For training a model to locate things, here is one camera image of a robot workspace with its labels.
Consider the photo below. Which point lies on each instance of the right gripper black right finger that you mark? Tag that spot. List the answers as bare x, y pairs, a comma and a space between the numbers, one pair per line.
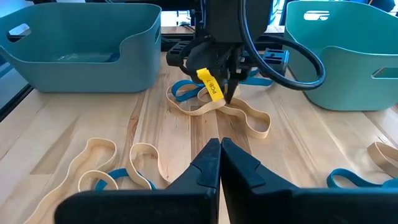
280, 205

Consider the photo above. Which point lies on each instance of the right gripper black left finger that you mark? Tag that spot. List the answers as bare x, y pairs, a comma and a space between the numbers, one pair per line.
186, 202

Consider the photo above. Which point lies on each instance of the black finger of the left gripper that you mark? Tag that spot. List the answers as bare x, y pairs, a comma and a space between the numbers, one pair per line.
230, 90
241, 67

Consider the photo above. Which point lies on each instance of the blue rubber band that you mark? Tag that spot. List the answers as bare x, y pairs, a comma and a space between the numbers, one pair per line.
345, 171
189, 93
121, 172

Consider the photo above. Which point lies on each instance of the teal green plastic basket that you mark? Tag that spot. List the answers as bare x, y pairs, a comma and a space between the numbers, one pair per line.
342, 77

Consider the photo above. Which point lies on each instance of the grey-blue plastic basket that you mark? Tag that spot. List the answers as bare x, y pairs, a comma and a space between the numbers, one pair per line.
77, 74

